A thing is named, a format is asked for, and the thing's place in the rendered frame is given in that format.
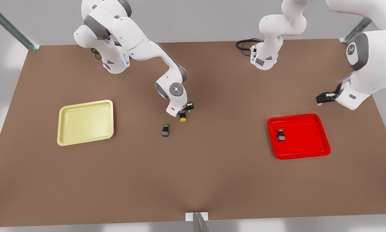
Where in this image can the yellow push-button switch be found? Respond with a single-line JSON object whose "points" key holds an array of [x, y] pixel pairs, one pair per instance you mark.
{"points": [[183, 118]]}

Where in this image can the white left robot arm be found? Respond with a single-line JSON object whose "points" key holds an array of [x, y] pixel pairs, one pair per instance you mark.
{"points": [[367, 54]]}

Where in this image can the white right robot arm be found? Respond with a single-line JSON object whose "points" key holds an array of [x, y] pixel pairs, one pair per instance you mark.
{"points": [[138, 42]]}

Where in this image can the red tray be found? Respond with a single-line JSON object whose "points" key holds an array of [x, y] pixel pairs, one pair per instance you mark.
{"points": [[298, 136]]}

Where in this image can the pale yellow tray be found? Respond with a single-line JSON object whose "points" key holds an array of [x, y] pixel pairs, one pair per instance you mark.
{"points": [[85, 122]]}

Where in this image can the green push-button switch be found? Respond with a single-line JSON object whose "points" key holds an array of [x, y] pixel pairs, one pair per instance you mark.
{"points": [[165, 129]]}

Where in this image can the red push-button switch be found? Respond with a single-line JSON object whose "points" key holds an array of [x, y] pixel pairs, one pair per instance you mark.
{"points": [[281, 134]]}

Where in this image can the silver frame post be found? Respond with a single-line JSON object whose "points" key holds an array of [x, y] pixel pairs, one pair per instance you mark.
{"points": [[357, 29], [197, 220], [10, 27]]}

